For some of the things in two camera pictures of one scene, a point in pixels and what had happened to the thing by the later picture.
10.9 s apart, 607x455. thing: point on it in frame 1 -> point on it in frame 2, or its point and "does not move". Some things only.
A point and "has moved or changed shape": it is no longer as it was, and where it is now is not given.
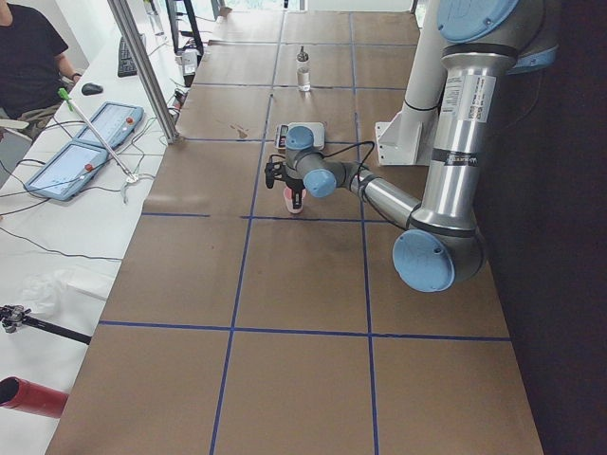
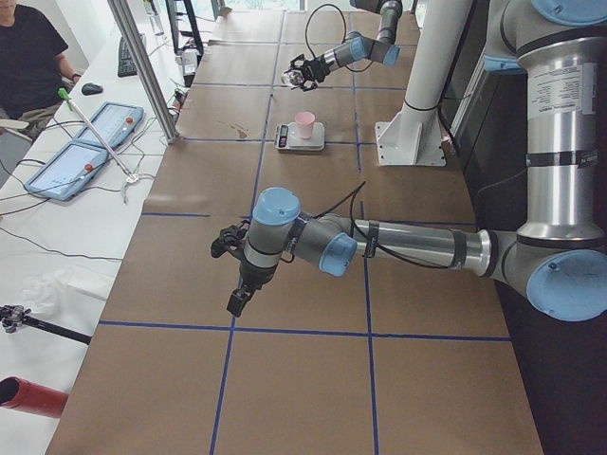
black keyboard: [125, 63] does not move
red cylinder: [20, 393] does not move
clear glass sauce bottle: [303, 71] has moved or changed shape
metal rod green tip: [132, 178] does not move
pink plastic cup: [288, 195] has moved or changed shape
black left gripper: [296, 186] -> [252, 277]
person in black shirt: [31, 70] does not move
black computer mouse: [91, 88] does not move
